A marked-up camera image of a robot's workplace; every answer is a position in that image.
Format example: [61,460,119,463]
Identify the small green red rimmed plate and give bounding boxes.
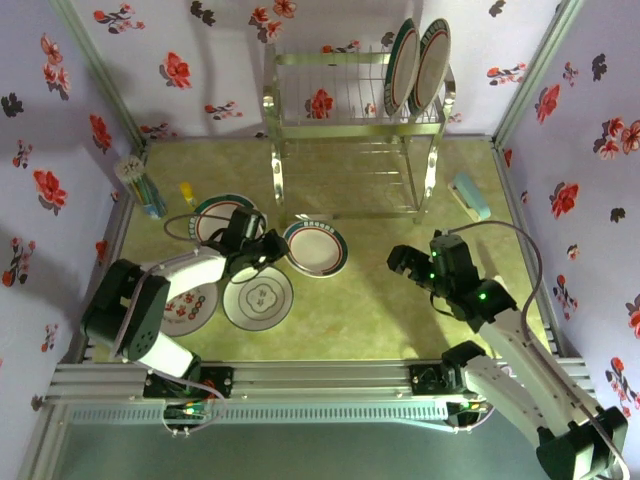
[282,220,348,279]

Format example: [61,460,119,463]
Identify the white plate green cloud motif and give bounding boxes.
[222,267,295,332]

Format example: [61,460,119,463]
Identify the white plate red characters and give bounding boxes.
[159,284,220,338]

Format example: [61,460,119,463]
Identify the clear cup of coloured straws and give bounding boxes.
[113,154,169,220]

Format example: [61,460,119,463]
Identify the small green circuit board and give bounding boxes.
[447,397,489,416]
[164,402,211,421]

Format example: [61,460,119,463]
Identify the grey left arm cable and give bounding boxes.
[112,212,241,401]

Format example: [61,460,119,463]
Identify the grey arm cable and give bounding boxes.
[112,212,241,401]
[439,219,632,480]

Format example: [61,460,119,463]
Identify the grey right arm cable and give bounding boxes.
[439,219,632,480]

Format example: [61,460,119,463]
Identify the aluminium side rail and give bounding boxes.
[492,137,569,359]
[79,144,151,364]

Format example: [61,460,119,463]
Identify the steel wire dish rack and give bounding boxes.
[262,47,457,229]

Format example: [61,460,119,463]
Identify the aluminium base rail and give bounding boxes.
[47,360,599,401]

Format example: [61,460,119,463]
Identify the thin grey board cable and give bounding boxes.
[449,394,496,435]
[162,382,234,439]

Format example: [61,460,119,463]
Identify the grey slotted cable duct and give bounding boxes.
[67,402,449,424]

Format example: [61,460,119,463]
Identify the aluminium frame post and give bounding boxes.
[492,0,586,146]
[49,0,149,149]
[17,399,71,480]

